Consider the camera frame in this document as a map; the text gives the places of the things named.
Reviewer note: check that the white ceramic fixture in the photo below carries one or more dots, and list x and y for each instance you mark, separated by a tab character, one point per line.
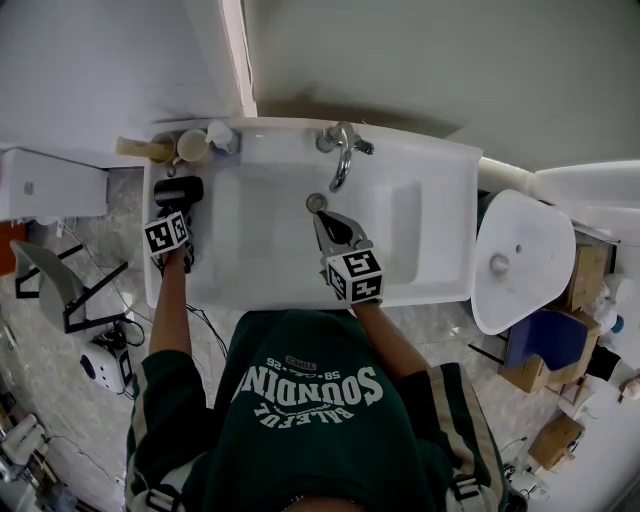
590	190

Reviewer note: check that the white cabinet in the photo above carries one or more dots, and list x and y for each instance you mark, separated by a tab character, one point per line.
50	185

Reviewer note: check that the white bottle teal cap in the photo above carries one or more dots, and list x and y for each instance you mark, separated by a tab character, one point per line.
614	325

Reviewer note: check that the cardboard box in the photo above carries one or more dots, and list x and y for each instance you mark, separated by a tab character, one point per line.
555	442
530	375
590	275

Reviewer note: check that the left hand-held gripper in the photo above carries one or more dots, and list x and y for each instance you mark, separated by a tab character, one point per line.
165	234

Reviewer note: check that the person's left forearm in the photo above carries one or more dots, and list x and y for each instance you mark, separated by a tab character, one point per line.
170	310

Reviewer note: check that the grey chair black legs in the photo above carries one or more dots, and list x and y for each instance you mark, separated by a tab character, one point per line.
55	285

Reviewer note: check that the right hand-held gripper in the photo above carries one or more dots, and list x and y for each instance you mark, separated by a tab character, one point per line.
357	277

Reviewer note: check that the chrome faucet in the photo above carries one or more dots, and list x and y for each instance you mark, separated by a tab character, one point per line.
342	160

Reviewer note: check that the person's right forearm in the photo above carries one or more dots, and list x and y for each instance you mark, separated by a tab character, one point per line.
390	345

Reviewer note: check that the white washbasin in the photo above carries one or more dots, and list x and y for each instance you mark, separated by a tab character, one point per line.
260	240

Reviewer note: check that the orange sofa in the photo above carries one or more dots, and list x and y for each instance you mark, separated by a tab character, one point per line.
12	250

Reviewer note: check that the cream mug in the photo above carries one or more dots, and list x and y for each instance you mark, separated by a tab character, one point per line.
192	146

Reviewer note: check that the clear plastic cup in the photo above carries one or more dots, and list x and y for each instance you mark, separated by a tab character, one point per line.
234	147

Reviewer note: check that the white floor device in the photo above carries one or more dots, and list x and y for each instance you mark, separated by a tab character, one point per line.
102	370

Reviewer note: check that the white plastic device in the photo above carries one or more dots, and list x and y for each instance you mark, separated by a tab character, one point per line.
22	437

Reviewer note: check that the black object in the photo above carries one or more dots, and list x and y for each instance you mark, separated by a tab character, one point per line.
177	191

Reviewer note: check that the blue plastic panel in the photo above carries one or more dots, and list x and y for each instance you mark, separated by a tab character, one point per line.
550	335

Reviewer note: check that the white oval ceramic sink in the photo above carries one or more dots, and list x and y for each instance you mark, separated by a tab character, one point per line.
525	260

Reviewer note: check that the person's green printed shirt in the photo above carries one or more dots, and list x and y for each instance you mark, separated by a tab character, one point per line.
310	440

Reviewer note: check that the beige mug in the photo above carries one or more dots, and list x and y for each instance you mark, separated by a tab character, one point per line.
171	141

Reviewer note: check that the metal sink drain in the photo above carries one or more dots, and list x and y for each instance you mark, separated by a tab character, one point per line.
316	203

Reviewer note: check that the black metal stand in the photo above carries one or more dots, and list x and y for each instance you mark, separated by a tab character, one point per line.
487	347

